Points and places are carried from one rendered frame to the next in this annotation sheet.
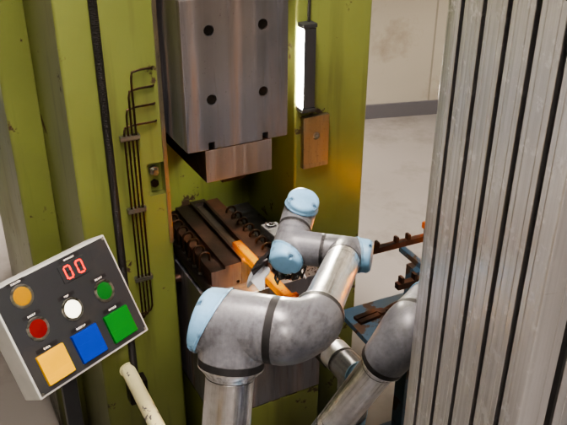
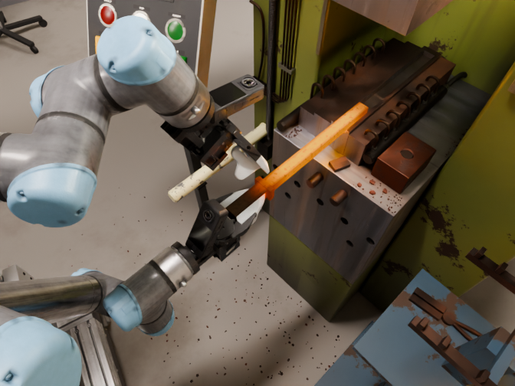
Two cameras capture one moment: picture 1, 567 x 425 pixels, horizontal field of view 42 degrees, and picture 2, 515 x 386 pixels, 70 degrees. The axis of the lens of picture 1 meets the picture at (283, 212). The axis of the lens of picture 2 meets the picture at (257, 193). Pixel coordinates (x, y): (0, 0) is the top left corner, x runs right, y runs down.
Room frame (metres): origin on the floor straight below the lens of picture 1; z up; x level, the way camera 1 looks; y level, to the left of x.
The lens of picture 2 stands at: (1.51, -0.44, 1.64)
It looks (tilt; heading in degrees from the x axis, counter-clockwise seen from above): 56 degrees down; 73
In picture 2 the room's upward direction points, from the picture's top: straight up
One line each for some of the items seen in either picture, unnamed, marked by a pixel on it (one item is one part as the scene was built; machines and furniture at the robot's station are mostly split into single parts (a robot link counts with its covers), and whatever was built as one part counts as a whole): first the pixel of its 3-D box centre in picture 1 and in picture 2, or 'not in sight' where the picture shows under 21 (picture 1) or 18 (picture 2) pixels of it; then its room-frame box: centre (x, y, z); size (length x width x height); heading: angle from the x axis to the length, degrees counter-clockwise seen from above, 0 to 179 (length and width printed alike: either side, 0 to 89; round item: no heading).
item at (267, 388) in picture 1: (231, 302); (372, 162); (2.09, 0.18, 0.69); 0.56 x 0.38 x 0.45; 28
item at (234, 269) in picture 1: (214, 239); (378, 93); (2.05, 0.22, 0.96); 0.42 x 0.20 x 0.09; 28
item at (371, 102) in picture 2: (221, 228); (389, 86); (2.06, 0.20, 0.99); 0.42 x 0.05 x 0.01; 28
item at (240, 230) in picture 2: not in sight; (237, 224); (1.57, -0.09, 1.00); 0.09 x 0.05 x 0.02; 25
